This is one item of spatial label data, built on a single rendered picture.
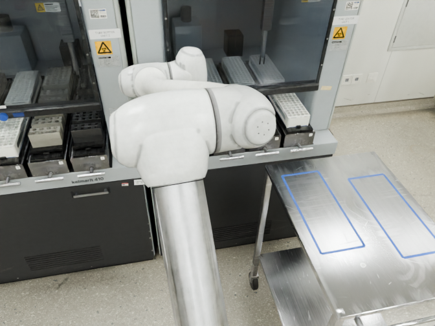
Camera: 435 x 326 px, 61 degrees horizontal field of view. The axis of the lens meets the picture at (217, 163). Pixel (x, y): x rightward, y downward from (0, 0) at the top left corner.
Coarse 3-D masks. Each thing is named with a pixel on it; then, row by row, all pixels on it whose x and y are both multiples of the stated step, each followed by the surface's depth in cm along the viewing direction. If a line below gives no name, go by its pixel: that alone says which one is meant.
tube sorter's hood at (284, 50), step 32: (192, 0) 118; (224, 0) 120; (256, 0) 122; (288, 0) 125; (320, 0) 127; (192, 32) 125; (224, 32) 127; (256, 32) 130; (288, 32) 132; (320, 32) 135; (224, 64) 135; (256, 64) 138; (288, 64) 141; (320, 64) 143
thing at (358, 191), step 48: (288, 192) 126; (336, 192) 127; (384, 192) 127; (336, 240) 111; (384, 240) 112; (432, 240) 112; (288, 288) 158; (336, 288) 99; (384, 288) 99; (432, 288) 100
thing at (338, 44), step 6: (348, 6) 132; (354, 6) 132; (336, 30) 137; (342, 30) 138; (336, 36) 139; (342, 36) 139; (336, 42) 140; (342, 42) 141; (330, 48) 141; (336, 48) 142; (342, 48) 142
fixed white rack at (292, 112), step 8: (272, 96) 175; (280, 96) 166; (288, 96) 166; (296, 96) 166; (280, 104) 161; (288, 104) 161; (296, 104) 161; (280, 112) 166; (288, 112) 156; (296, 112) 157; (304, 112) 158; (288, 120) 154; (296, 120) 154; (304, 120) 155
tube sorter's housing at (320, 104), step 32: (128, 0) 115; (160, 0) 118; (352, 0) 131; (160, 32) 124; (352, 32) 139; (320, 96) 156; (320, 128) 167; (224, 160) 156; (256, 160) 160; (288, 160) 164; (224, 192) 168; (256, 192) 173; (224, 224) 184; (256, 224) 189; (288, 224) 195
